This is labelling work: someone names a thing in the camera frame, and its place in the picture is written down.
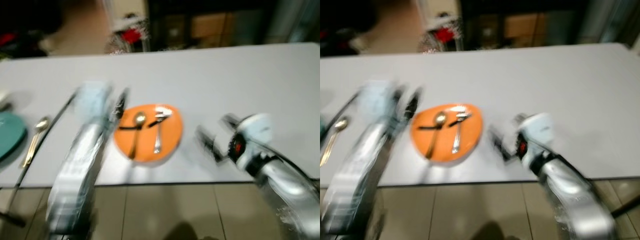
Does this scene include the gold spoon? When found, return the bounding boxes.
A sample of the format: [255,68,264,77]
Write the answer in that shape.
[320,116,350,167]
[128,111,147,160]
[425,111,447,160]
[20,116,51,169]

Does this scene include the orange plate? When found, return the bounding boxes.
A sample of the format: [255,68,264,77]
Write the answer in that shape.
[113,103,184,164]
[410,103,484,163]

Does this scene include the silver fork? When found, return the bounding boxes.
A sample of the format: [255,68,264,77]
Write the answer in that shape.
[153,107,174,155]
[451,105,472,155]

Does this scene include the red and white ornament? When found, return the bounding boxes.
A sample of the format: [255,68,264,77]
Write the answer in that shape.
[419,12,465,53]
[104,14,151,54]

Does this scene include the brown cardboard box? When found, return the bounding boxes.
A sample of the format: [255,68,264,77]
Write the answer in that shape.
[504,13,547,49]
[191,13,234,49]

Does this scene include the black chair leg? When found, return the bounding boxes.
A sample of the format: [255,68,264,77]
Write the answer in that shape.
[610,194,640,219]

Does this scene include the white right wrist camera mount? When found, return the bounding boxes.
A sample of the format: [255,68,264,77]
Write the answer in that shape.
[521,112,556,147]
[239,113,274,148]

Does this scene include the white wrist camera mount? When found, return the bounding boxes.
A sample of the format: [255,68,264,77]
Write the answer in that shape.
[239,113,274,148]
[359,80,399,124]
[521,112,556,147]
[75,80,114,126]

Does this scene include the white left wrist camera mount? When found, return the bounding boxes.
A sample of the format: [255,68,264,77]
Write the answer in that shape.
[359,80,399,124]
[75,80,114,126]

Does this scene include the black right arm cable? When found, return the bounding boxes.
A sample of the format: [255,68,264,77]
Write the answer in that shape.
[267,152,321,182]
[549,151,597,187]

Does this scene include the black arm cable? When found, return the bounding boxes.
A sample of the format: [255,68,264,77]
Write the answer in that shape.
[0,92,79,227]
[267,152,321,182]
[321,92,362,138]
[549,151,597,187]

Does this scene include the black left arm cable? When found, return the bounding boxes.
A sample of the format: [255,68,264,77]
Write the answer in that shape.
[321,92,362,138]
[0,92,79,227]

